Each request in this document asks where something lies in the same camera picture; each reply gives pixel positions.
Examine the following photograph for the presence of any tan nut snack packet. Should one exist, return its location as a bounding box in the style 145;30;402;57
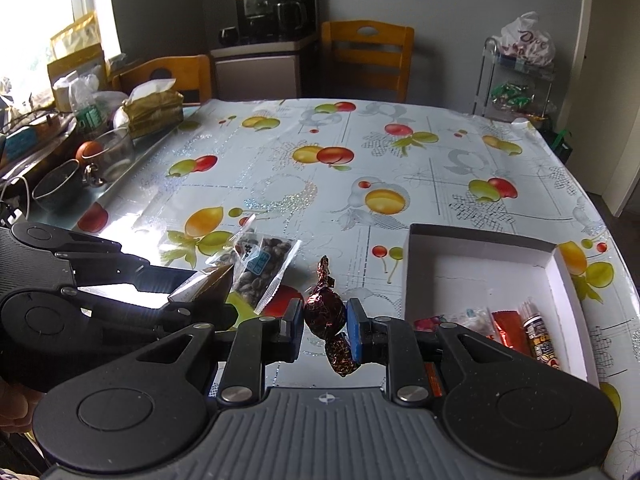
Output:
168;263;233;307

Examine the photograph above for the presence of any brown foil candy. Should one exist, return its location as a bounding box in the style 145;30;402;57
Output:
303;256;359;377

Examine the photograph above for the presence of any clear melon seed packet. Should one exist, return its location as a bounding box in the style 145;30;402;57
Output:
206;214;302;313

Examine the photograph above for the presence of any white marshmallow candy packet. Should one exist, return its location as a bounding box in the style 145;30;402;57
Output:
446;309;497;340

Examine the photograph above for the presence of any red foil stick packet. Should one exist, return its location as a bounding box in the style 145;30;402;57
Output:
491;310;530;356

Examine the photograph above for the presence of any brown cone snack stick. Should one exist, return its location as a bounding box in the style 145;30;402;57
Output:
518;299;561;370

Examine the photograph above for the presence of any orange snack packet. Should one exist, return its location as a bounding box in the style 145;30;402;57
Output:
424;362;445;398

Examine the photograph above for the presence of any person's left hand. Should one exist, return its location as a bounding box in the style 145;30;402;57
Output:
0;380;43;434

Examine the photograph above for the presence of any white cardboard box tray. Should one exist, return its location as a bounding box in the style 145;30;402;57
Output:
402;223;599;386

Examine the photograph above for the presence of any dark round bowl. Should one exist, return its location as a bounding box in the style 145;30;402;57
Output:
32;159;84;212

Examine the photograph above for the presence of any glass bowl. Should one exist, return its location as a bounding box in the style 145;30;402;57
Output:
81;128;136;188

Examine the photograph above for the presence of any orange fruit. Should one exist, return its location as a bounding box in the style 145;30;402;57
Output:
75;140;103;165

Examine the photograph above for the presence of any yellow tissue pack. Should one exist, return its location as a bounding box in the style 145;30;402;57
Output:
122;78;183;139

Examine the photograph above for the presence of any fruit pattern tablecloth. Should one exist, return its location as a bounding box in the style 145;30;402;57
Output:
76;100;639;479

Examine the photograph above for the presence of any bread in tray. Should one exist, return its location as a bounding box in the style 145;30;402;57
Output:
1;110;73;165

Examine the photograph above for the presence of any left wooden chair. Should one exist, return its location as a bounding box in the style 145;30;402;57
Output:
112;54;214;104

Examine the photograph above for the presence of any wooden chair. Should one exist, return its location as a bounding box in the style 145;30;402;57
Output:
320;20;416;103
112;54;214;104

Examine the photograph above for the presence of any brown paper bag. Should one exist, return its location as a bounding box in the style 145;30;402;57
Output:
47;11;107;112

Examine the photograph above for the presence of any grey cabinet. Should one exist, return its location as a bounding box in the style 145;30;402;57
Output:
210;35;321;101

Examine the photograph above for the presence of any green shopping bag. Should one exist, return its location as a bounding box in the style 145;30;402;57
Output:
550;129;573;157

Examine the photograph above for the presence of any green candy bag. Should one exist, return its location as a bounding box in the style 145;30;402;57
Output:
490;82;534;112

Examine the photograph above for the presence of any far wooden chair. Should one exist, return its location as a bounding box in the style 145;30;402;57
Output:
320;20;416;103

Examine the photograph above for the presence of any black coffee machine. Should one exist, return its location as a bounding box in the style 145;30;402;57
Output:
218;0;318;47

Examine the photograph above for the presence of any white plastic bag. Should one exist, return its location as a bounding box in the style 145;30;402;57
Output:
494;11;555;67

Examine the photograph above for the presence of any metal wire shelf cart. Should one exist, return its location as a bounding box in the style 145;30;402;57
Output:
471;38;558;126

